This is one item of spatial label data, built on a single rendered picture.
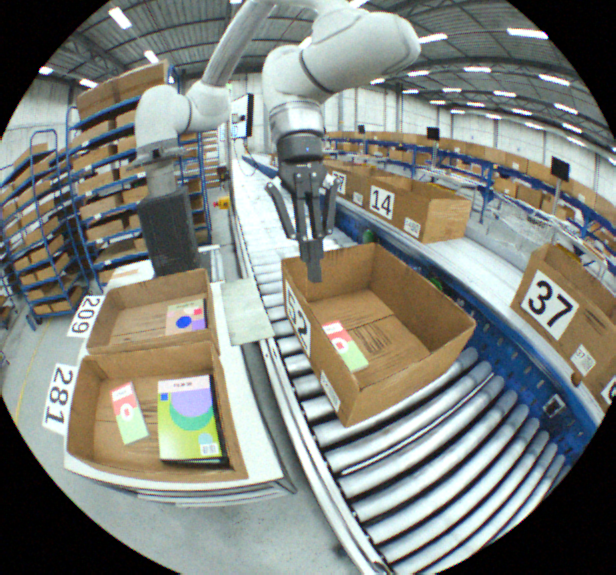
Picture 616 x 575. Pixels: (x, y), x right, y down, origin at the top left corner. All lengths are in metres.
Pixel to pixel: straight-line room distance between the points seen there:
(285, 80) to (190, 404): 0.59
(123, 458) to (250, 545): 0.82
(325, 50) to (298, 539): 1.46
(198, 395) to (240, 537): 0.92
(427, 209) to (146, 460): 1.02
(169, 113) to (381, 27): 0.68
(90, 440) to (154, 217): 0.70
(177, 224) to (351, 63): 0.69
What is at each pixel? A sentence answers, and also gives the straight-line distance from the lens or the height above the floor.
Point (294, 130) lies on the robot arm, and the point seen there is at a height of 1.22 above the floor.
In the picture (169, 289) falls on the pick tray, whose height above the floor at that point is 0.80.
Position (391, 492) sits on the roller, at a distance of 0.48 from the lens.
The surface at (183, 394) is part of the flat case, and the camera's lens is 0.51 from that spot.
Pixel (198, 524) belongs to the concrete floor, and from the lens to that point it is 1.32.
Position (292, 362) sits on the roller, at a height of 0.75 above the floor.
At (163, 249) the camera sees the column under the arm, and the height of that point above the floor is 0.90.
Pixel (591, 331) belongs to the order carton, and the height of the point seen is 1.00.
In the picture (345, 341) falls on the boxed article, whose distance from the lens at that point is 0.58.
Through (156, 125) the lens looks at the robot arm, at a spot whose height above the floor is 1.32.
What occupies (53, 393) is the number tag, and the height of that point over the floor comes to 0.86.
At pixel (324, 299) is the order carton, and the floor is 0.76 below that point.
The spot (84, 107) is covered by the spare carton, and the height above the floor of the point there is 1.88.
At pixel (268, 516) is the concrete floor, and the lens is 1.22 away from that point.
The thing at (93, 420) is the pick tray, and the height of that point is 0.77.
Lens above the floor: 1.20
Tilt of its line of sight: 31 degrees down
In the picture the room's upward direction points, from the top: straight up
